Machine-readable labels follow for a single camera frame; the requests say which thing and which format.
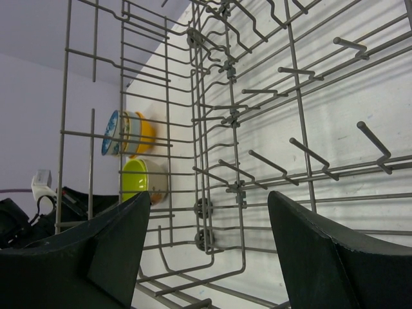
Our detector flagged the white floral leaf bowl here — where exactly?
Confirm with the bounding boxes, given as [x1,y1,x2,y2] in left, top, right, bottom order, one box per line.
[121,111,132,158]

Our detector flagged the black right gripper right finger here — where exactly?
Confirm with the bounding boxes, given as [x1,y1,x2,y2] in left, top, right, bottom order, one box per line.
[267,191,411,308]

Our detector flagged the grey wire dish rack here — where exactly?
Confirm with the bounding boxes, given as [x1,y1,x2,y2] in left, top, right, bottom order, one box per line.
[59,1,411,308]

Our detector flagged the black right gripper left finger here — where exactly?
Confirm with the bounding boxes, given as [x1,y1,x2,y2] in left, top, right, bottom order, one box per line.
[1,191,151,308]

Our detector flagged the orange ribbed bowl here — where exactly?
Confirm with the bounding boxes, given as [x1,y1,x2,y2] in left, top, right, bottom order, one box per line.
[131,111,156,158]

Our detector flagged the white blue patterned bowl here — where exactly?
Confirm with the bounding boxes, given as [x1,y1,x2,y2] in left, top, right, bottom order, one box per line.
[101,110,122,156]

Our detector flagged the lime green bowl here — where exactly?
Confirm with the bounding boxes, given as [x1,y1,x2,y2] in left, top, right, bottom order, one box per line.
[122,160,148,201]

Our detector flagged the beige bowl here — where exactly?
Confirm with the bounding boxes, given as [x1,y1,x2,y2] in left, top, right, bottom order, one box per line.
[142,159,168,205]

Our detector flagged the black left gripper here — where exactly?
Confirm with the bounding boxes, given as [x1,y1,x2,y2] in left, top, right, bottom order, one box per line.
[1,187,118,249]

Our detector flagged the white yellow dotted bowl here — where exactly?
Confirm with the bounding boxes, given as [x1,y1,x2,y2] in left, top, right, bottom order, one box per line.
[126,111,141,154]

